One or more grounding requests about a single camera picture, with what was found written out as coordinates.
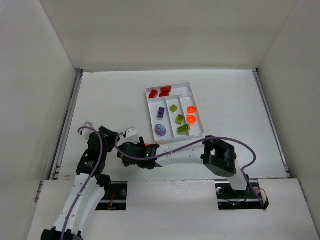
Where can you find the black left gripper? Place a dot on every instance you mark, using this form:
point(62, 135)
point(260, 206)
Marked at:
point(104, 133)

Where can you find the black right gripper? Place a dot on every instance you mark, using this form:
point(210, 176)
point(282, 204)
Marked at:
point(139, 145)

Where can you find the purple sloped lego brick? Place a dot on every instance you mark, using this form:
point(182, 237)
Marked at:
point(160, 130)

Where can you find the lime green lego brick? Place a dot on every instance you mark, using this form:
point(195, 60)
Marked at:
point(173, 108)

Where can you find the red flower lego brick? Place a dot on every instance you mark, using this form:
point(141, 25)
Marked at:
point(153, 94)

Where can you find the red curved lego brick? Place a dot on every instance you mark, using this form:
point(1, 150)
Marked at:
point(166, 94)

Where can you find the red square lego brick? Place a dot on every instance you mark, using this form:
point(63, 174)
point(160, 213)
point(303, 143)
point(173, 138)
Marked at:
point(166, 89)

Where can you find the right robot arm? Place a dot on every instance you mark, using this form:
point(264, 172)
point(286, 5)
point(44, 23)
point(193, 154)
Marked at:
point(216, 155)

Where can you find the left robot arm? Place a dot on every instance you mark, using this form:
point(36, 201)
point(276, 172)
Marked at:
point(89, 187)

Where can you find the white divided sorting tray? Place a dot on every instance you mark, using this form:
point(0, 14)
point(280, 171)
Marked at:
point(182, 96)

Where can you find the lime lego under purple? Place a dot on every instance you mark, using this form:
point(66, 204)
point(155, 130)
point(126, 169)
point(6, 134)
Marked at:
point(179, 120)

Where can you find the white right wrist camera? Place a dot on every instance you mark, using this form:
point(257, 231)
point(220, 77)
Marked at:
point(131, 135)

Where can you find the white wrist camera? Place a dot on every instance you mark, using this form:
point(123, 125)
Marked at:
point(86, 130)
point(131, 135)

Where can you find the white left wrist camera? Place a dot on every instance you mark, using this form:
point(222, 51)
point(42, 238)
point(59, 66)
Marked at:
point(86, 130)

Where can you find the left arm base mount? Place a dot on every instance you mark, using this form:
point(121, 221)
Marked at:
point(115, 198)

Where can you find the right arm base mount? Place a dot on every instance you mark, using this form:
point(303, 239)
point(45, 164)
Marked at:
point(254, 198)

